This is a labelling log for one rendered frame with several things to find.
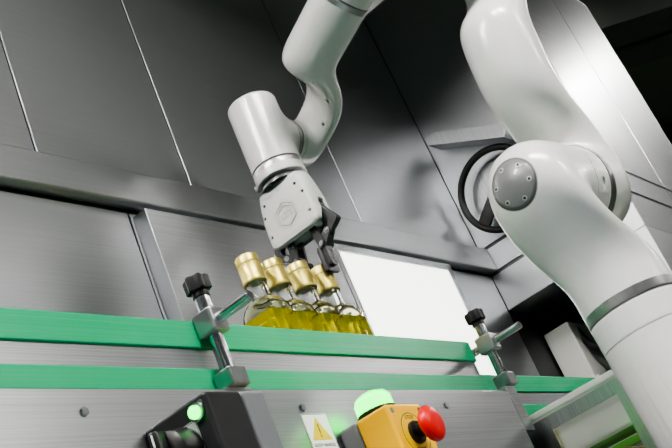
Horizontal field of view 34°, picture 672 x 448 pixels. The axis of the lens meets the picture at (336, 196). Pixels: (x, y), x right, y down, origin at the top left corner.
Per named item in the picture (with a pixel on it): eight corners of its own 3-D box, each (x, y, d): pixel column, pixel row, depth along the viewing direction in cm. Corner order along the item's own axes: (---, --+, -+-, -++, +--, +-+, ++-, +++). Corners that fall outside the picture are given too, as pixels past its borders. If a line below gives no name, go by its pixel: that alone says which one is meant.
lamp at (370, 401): (375, 426, 123) (365, 402, 124) (405, 408, 121) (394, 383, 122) (352, 427, 119) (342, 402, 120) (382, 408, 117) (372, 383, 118)
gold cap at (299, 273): (305, 297, 163) (295, 272, 165) (322, 285, 162) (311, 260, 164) (290, 296, 161) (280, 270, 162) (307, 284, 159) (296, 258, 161)
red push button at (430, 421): (415, 417, 119) (439, 402, 118) (430, 451, 118) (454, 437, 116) (395, 417, 116) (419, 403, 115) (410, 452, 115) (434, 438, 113)
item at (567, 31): (623, 325, 309) (488, 77, 346) (740, 256, 292) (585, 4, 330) (508, 310, 253) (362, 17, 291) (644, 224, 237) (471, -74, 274)
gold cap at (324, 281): (328, 300, 168) (318, 275, 170) (345, 288, 166) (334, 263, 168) (314, 298, 165) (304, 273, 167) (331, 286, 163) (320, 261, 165)
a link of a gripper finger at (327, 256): (309, 234, 167) (325, 272, 165) (324, 223, 166) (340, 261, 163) (322, 237, 170) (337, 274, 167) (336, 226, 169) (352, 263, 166)
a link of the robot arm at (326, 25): (373, -2, 180) (288, 150, 190) (306, -25, 168) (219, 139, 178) (407, 24, 175) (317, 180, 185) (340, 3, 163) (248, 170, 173)
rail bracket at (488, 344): (456, 420, 164) (423, 346, 169) (546, 367, 157) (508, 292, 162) (446, 420, 162) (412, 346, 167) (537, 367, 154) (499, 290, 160)
